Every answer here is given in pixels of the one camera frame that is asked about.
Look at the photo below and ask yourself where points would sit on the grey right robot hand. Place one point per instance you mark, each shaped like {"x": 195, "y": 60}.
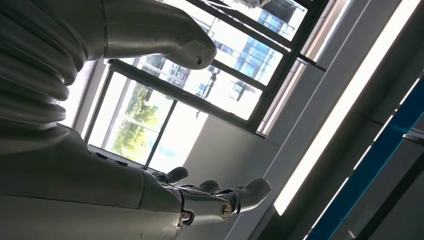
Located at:
{"x": 66, "y": 185}

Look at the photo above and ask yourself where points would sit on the dark framed window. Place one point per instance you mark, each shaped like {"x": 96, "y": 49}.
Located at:
{"x": 132, "y": 126}

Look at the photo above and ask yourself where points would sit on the long ceiling light strip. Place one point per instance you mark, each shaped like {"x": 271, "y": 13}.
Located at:
{"x": 331, "y": 129}

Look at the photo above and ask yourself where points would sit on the blue ceiling beam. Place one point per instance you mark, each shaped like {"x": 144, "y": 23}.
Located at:
{"x": 374, "y": 165}

